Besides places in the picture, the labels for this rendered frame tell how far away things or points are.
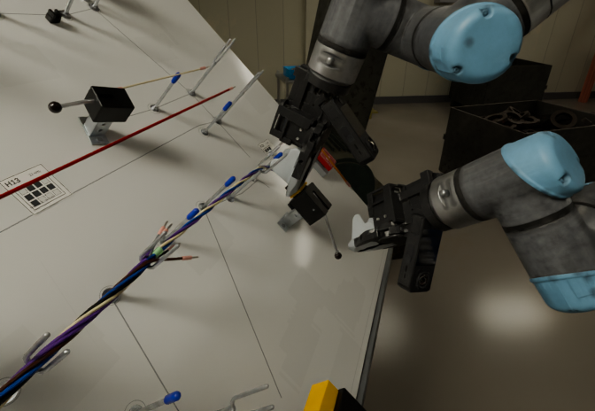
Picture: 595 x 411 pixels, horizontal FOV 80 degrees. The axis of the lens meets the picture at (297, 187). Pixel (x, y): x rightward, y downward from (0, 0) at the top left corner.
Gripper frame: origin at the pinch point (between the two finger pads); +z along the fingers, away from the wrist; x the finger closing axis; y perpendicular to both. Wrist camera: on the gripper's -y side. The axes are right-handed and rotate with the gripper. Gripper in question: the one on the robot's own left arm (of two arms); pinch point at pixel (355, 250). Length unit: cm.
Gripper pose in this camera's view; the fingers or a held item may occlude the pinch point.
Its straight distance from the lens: 65.8
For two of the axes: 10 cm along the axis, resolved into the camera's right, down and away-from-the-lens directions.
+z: -5.1, 3.5, 7.9
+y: -0.6, -9.2, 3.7
